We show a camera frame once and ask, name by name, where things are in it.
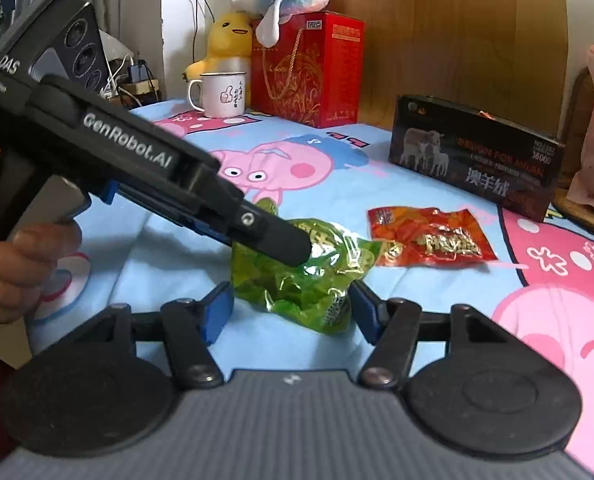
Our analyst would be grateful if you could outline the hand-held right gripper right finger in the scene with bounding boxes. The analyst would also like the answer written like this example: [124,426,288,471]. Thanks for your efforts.
[349,280,521,390]

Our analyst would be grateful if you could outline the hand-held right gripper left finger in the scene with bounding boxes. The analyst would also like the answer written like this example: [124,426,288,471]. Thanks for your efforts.
[70,281,234,390]

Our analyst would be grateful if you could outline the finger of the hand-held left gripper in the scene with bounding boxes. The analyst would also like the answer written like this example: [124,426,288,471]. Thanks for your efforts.
[224,202,313,267]

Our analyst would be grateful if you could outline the green snack packet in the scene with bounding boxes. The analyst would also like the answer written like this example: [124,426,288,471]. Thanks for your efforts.
[230,198,384,335]

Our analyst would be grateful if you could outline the person's left hand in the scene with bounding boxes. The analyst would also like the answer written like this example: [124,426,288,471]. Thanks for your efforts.
[0,222,84,326]

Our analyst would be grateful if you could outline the printed cartoon blanket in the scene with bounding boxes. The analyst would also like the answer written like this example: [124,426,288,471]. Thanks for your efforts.
[26,97,594,479]

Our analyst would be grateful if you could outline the red snack packet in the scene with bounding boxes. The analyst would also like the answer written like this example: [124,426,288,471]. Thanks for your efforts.
[366,205,498,269]

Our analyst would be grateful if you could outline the white enamel mug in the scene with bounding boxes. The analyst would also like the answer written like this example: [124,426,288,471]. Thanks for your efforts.
[187,71,248,119]

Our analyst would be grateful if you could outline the yellow duck plush toy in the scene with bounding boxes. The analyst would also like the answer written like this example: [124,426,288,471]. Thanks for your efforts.
[184,13,254,82]

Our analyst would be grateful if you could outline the red gift box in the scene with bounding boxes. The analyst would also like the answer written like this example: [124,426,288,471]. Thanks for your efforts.
[250,11,366,130]

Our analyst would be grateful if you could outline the black box with sheep picture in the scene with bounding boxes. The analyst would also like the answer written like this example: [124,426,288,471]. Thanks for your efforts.
[388,94,566,223]

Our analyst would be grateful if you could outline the wooden headboard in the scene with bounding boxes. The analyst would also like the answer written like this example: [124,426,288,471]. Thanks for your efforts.
[234,0,569,137]

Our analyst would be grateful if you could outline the black charger with cables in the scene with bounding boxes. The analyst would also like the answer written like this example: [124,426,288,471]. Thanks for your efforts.
[104,55,162,108]

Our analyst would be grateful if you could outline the thin black cable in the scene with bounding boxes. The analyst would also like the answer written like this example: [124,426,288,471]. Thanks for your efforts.
[186,0,202,83]

